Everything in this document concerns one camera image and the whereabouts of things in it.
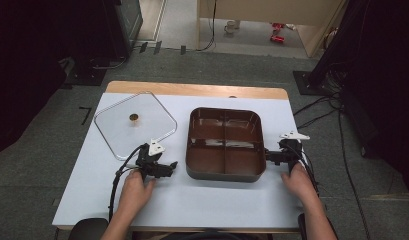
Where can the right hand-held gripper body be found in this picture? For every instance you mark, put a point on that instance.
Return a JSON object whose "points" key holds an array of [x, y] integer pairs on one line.
{"points": [[290, 150]]}

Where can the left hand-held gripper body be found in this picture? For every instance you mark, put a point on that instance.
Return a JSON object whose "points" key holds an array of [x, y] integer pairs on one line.
{"points": [[152, 166]]}

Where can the clear lid with gold knob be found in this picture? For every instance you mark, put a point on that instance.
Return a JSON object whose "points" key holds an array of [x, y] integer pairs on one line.
{"points": [[125, 133]]}

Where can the brown divided box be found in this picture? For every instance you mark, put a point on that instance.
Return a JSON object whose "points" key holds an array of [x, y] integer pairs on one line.
{"points": [[225, 146]]}

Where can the person's left hand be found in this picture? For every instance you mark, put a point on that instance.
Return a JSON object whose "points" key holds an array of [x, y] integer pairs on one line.
{"points": [[133, 195]]}

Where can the person's right hand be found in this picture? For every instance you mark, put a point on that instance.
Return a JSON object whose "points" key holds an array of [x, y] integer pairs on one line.
{"points": [[300, 186]]}

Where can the white table mat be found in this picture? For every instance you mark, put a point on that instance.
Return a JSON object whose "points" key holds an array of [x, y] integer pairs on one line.
{"points": [[198, 203]]}

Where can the black stand base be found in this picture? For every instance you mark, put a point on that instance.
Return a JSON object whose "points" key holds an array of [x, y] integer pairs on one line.
{"points": [[87, 75], [308, 85]]}

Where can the black angled floor tape mark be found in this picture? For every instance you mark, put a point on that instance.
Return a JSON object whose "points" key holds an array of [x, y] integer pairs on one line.
{"points": [[87, 115]]}

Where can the black chair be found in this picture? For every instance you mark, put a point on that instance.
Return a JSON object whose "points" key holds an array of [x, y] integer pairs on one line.
{"points": [[88, 230]]}

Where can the red object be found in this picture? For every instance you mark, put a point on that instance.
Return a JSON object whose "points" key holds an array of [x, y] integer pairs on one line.
{"points": [[277, 38], [278, 26]]}

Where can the dark curtain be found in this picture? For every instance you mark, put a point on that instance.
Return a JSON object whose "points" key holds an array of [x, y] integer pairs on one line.
{"points": [[382, 83], [25, 66]]}

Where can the black floor tape strip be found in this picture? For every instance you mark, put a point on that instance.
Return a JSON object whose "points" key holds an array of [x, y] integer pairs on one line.
{"points": [[143, 47], [183, 50], [158, 47]]}

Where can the beige partition panel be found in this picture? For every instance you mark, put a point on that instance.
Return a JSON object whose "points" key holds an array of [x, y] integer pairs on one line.
{"points": [[268, 10]]}

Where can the black cabinet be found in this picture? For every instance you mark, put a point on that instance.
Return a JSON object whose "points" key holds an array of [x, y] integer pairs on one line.
{"points": [[128, 23]]}

